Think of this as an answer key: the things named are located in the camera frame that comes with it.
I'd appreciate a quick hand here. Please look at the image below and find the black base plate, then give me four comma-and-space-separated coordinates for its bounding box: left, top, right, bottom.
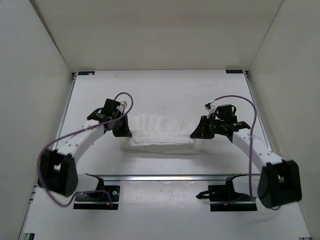
73, 174, 121, 211
195, 174, 258, 212

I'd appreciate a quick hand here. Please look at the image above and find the left blue corner label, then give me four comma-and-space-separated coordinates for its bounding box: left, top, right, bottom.
77, 71, 95, 76

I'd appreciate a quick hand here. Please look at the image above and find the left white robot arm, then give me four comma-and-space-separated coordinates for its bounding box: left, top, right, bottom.
36, 98, 132, 199

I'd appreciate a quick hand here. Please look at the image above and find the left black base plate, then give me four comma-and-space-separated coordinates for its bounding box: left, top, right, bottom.
73, 174, 121, 211

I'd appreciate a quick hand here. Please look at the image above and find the aluminium front rail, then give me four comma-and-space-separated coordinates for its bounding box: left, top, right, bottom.
82, 174, 253, 183

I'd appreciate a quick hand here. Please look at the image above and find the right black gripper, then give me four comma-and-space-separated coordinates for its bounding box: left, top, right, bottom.
191, 116, 225, 140

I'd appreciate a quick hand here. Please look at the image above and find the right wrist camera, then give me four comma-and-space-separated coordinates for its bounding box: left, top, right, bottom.
233, 121, 251, 131

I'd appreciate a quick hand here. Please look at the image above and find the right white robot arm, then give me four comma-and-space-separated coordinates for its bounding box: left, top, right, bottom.
190, 103, 302, 209

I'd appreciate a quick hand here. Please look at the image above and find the blue corner label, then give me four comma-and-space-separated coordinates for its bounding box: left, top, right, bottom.
77, 71, 95, 76
225, 69, 243, 74

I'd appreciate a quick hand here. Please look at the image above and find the right blue corner label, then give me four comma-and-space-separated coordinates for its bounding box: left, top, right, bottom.
225, 69, 243, 74

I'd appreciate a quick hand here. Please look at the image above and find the white skirt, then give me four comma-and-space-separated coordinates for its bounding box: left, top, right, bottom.
121, 114, 202, 155

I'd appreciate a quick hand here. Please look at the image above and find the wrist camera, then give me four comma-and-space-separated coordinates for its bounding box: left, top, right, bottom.
86, 108, 110, 123
233, 121, 251, 131

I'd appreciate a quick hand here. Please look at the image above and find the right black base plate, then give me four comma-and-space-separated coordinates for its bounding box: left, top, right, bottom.
195, 174, 258, 212

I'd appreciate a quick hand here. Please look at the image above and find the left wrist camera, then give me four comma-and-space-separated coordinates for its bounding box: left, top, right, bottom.
86, 108, 110, 123

